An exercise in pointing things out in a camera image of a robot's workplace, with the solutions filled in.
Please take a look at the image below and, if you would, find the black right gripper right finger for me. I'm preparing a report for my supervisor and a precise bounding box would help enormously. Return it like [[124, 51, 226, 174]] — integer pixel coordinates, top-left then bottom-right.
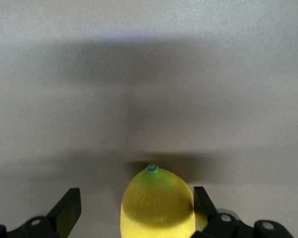
[[193, 186, 295, 238]]

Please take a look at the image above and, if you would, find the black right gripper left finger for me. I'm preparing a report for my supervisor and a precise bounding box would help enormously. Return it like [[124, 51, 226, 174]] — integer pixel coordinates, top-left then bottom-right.
[[0, 187, 82, 238]]

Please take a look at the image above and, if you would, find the yellow lemon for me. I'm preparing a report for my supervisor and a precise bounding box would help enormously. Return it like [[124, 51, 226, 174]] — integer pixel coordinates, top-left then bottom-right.
[[120, 163, 196, 238]]

